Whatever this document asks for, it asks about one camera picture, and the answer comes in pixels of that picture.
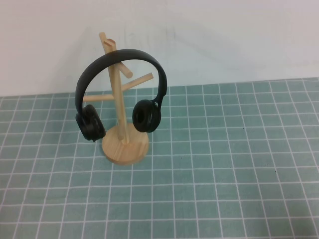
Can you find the wooden branched headphone stand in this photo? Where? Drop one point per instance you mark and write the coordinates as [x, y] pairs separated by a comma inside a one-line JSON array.
[[124, 150]]

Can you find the teal grid tablecloth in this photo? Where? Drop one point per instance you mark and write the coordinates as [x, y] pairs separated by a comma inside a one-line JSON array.
[[224, 174]]

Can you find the black over-ear headphones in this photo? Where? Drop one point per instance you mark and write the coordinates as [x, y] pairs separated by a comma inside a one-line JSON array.
[[86, 124]]

